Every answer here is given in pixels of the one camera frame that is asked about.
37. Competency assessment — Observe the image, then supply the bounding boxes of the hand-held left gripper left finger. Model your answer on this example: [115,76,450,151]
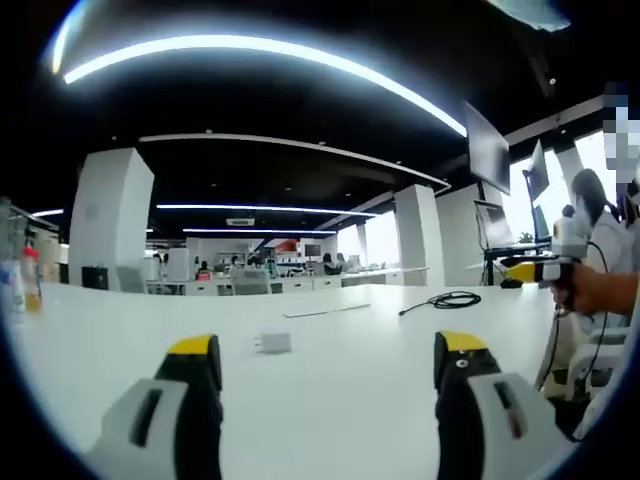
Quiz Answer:
[85,333,224,480]

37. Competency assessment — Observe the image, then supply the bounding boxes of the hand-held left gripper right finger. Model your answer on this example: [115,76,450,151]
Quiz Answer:
[432,329,559,480]

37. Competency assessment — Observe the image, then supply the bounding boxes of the black Type-C cable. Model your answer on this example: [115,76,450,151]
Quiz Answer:
[398,291,483,318]

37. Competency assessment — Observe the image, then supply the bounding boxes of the white charger adapter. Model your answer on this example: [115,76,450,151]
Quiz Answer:
[253,326,292,355]

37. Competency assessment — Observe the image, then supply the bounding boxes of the white desk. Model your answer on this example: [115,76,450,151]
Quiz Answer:
[0,281,627,480]

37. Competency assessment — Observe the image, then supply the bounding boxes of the person's right hand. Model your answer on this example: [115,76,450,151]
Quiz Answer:
[551,261,604,317]

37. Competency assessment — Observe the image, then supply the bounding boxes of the open laptop on stand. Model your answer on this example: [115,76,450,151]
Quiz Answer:
[473,198,551,254]

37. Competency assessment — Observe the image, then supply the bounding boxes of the small tilted monitor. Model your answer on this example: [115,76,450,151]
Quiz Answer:
[522,138,551,202]

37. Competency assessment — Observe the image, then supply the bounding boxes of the large black monitor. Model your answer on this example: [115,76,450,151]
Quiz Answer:
[461,99,512,197]

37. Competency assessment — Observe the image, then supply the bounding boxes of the black box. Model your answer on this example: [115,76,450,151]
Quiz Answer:
[80,265,110,292]

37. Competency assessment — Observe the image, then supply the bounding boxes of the white mesh office chair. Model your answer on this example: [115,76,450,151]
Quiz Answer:
[228,268,274,297]

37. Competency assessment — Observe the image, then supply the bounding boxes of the white bottle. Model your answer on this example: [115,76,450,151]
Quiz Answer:
[0,258,27,324]

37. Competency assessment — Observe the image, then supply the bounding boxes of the flat white keyboard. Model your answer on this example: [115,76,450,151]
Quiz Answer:
[283,301,373,319]

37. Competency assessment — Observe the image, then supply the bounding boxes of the long ceiling light strip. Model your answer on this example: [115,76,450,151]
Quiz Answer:
[62,33,469,139]

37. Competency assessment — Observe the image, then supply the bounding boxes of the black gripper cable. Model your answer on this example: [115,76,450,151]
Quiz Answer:
[569,241,613,402]

